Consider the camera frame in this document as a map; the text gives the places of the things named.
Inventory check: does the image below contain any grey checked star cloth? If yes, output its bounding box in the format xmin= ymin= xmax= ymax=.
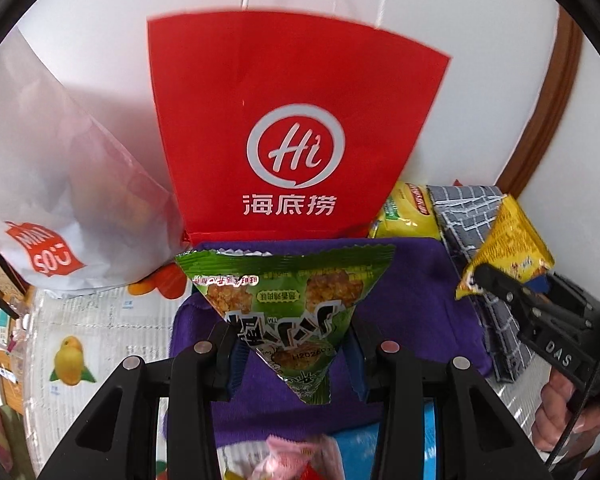
xmin=427 ymin=185 xmax=533 ymax=384

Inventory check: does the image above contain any yellow tea box bag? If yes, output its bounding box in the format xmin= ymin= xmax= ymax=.
xmin=368 ymin=181 xmax=441 ymax=240

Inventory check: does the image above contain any green triangular snack packet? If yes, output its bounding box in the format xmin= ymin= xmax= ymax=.
xmin=175 ymin=245 xmax=394 ymax=405

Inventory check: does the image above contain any brown wooden door frame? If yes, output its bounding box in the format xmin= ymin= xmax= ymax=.
xmin=496 ymin=8 xmax=584 ymax=198

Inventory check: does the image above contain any red snack packet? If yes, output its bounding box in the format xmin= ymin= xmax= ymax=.
xmin=299 ymin=464 xmax=326 ymax=480

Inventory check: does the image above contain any person's right hand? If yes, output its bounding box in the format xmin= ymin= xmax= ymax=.
xmin=531 ymin=368 xmax=600 ymax=456

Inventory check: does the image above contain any fruit pattern tablecloth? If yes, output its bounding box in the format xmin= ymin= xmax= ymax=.
xmin=21 ymin=263 xmax=554 ymax=480

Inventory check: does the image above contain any red paper shopping bag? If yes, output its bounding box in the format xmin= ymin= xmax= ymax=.
xmin=147 ymin=4 xmax=450 ymax=244

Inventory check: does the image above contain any blue tissue pack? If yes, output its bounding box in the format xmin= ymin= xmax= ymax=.
xmin=332 ymin=402 xmax=437 ymax=480

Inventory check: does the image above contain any white plastic Miniso bag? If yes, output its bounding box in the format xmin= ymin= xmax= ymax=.
xmin=0 ymin=29 xmax=183 ymax=295

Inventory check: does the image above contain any yellow triangular snack packet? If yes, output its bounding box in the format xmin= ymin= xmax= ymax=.
xmin=455 ymin=195 xmax=555 ymax=300

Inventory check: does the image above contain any pink snack packet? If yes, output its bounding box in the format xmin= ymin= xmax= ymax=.
xmin=249 ymin=434 xmax=346 ymax=479

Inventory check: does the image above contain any purple towel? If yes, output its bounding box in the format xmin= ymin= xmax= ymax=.
xmin=162 ymin=237 xmax=494 ymax=449

